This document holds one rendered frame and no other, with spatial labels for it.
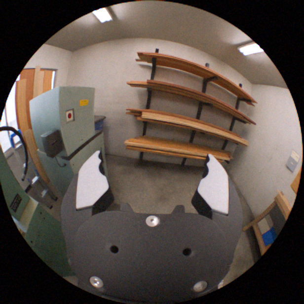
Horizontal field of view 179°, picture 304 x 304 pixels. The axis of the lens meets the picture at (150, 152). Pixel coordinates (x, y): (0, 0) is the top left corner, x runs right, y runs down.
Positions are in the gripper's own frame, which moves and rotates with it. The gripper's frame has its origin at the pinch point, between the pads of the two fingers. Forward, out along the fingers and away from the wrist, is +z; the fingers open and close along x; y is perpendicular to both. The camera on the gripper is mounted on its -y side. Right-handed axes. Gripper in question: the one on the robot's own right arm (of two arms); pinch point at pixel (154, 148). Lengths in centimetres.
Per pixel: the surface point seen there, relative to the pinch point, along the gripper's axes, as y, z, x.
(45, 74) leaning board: -100, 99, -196
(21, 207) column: 30, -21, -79
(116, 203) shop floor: 118, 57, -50
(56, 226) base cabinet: 61, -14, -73
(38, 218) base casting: 40, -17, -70
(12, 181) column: 14, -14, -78
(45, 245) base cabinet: 55, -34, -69
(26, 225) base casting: 35, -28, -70
